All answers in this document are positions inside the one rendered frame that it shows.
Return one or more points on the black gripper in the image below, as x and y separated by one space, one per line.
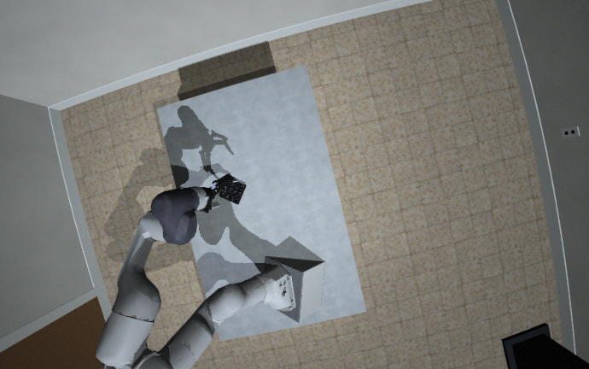
211 192

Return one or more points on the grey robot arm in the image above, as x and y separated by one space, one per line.
123 342

